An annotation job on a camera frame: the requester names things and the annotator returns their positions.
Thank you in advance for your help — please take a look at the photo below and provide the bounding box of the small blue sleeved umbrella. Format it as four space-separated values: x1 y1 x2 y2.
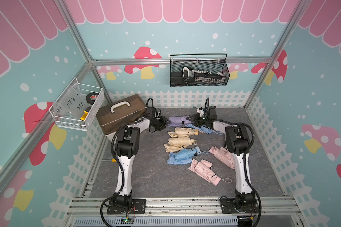
185 124 223 135

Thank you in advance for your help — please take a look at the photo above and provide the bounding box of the purple sleeved umbrella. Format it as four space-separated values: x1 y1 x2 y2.
168 116 192 127

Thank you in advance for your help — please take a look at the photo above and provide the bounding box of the beige sleeved umbrella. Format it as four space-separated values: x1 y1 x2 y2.
168 127 205 138

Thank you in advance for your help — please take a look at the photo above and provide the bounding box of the pink umbrella sleeve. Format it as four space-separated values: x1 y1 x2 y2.
209 147 235 169

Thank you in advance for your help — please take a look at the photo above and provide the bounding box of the light blue sleeved umbrella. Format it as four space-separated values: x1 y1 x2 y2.
167 146 209 165

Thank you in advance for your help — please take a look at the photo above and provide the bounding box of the pink sleeved umbrella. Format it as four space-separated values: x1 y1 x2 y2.
188 159 232 186

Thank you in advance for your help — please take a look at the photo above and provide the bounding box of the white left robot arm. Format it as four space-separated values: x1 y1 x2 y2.
96 95 168 215

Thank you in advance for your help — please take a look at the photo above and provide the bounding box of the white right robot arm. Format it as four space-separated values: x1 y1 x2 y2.
188 98 261 215

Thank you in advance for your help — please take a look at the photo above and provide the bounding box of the socket set in basket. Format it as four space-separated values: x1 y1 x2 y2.
181 67 225 85

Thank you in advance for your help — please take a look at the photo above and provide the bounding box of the brown and cream toolbox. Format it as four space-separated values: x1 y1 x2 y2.
96 94 146 135

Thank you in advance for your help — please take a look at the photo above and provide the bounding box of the black tape roll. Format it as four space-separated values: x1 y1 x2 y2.
86 92 99 106

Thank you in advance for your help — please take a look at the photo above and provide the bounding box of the yellow tool in bin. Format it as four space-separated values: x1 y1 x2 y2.
80 107 91 121

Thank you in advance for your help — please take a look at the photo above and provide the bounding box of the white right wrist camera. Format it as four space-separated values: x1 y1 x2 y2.
197 107 204 117

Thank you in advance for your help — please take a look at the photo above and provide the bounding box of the black wire mesh basket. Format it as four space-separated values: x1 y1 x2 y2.
169 54 230 87

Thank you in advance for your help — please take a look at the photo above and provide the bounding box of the clear plastic wall bin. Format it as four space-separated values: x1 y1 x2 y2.
49 78 104 131

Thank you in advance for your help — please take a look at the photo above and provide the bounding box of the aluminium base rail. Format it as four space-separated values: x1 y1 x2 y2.
62 196 307 227

